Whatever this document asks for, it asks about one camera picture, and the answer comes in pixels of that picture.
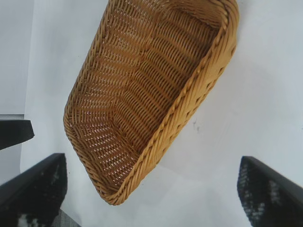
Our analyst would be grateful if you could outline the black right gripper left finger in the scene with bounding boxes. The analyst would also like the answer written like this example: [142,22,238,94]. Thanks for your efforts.
[0,153,69,227]

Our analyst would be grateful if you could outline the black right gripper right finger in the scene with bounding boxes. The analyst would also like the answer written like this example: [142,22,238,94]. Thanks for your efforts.
[237,155,303,227]

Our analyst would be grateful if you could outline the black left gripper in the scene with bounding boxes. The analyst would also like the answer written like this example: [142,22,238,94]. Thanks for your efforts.
[0,119,36,151]

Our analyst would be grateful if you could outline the tan woven wicker basket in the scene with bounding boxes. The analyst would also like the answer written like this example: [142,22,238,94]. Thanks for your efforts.
[62,0,240,206]

